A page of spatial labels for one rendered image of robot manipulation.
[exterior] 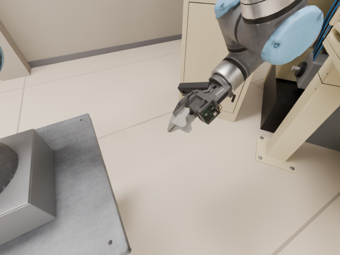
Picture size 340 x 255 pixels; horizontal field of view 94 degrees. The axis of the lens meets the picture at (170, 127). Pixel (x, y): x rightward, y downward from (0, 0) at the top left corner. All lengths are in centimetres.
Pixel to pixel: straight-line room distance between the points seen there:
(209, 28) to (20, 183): 118
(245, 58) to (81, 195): 56
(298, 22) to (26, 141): 61
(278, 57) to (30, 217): 57
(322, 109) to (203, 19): 85
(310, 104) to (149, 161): 102
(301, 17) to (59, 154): 65
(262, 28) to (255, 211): 101
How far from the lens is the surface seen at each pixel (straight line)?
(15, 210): 44
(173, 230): 104
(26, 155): 51
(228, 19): 45
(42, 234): 51
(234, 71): 49
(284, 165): 143
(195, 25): 127
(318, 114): 117
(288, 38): 34
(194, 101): 48
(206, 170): 119
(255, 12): 33
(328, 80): 106
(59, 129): 70
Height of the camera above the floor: 102
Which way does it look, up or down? 46 degrees down
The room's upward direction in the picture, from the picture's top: straight up
